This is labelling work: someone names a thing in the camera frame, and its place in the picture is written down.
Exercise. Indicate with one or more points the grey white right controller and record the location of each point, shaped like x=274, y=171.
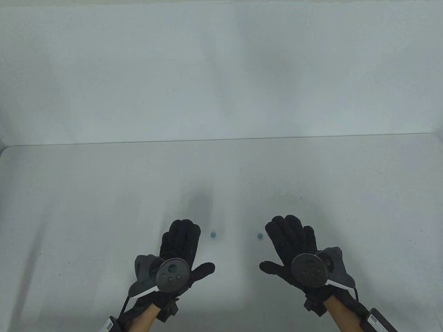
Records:
x=309, y=269

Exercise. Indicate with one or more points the grey white left controller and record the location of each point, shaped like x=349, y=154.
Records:
x=172, y=274

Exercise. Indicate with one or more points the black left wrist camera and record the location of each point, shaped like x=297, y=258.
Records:
x=170, y=309

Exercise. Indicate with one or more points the person's left forearm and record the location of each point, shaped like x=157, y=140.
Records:
x=147, y=318

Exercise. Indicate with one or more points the black left forearm box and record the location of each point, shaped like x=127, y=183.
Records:
x=110, y=325

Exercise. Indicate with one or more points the black right forearm box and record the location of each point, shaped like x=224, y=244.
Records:
x=380, y=321

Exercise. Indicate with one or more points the person's right hand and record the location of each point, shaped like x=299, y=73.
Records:
x=292, y=238

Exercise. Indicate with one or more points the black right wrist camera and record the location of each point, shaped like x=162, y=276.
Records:
x=315, y=305

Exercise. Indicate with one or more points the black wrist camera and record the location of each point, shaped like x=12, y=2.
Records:
x=170, y=309
x=315, y=305

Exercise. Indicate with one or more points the person's left hand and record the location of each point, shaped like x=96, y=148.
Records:
x=181, y=238

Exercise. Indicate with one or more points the person's right forearm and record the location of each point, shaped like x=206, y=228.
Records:
x=342, y=314

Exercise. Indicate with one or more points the grey white controller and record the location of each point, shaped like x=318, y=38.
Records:
x=309, y=269
x=172, y=274

